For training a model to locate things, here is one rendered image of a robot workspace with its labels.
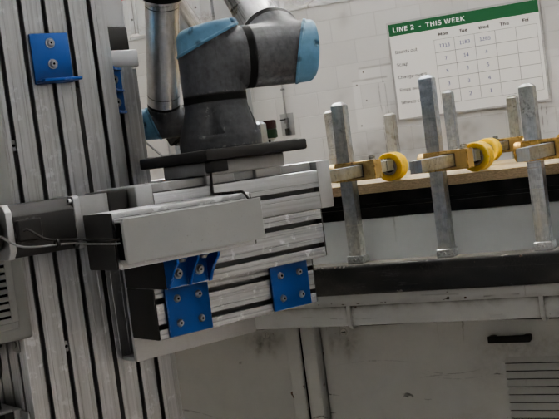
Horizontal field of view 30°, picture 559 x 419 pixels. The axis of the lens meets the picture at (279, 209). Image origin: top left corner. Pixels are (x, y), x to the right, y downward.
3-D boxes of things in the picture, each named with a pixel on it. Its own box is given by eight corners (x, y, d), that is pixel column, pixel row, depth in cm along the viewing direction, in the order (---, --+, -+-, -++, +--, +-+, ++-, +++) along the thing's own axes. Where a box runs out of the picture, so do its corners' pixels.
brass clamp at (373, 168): (375, 179, 271) (373, 160, 271) (328, 184, 277) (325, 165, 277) (383, 176, 276) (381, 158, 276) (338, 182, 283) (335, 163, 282)
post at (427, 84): (452, 262, 265) (430, 74, 263) (440, 263, 267) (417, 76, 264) (457, 260, 268) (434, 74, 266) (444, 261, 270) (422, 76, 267)
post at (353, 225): (364, 281, 277) (341, 101, 274) (352, 282, 278) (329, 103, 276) (369, 279, 280) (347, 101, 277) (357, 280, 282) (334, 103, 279)
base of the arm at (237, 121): (210, 149, 181) (203, 92, 180) (165, 155, 193) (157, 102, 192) (279, 140, 190) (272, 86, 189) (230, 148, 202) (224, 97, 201)
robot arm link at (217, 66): (175, 101, 195) (166, 29, 194) (244, 94, 199) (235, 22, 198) (189, 96, 183) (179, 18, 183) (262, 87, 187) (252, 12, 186)
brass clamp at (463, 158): (467, 168, 259) (466, 148, 259) (417, 174, 266) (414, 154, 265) (475, 166, 265) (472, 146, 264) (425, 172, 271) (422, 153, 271)
